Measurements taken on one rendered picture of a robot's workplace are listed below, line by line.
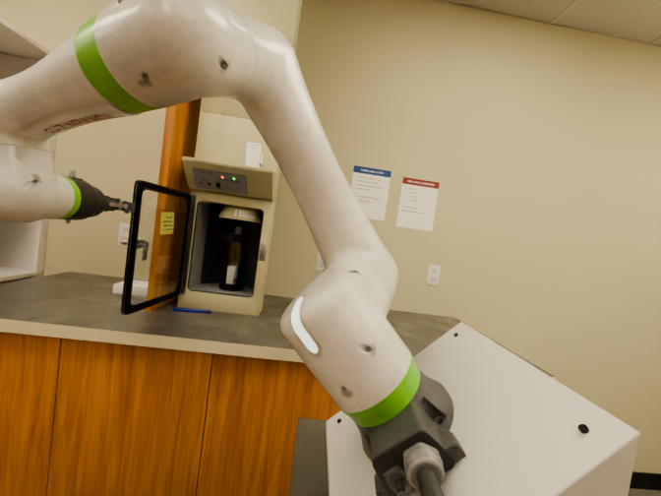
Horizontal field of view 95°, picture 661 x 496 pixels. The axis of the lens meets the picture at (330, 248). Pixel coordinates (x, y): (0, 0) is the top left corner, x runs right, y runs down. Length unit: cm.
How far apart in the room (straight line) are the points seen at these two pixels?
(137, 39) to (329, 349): 41
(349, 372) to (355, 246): 21
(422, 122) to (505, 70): 55
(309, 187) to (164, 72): 24
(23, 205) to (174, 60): 42
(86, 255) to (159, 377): 103
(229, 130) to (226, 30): 90
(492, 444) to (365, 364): 16
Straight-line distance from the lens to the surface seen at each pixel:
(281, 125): 53
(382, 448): 43
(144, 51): 44
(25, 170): 74
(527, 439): 43
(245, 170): 116
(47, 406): 135
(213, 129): 134
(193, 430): 121
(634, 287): 260
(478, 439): 45
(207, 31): 43
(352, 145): 174
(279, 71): 54
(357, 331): 39
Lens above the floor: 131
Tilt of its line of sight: 3 degrees down
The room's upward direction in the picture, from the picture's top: 8 degrees clockwise
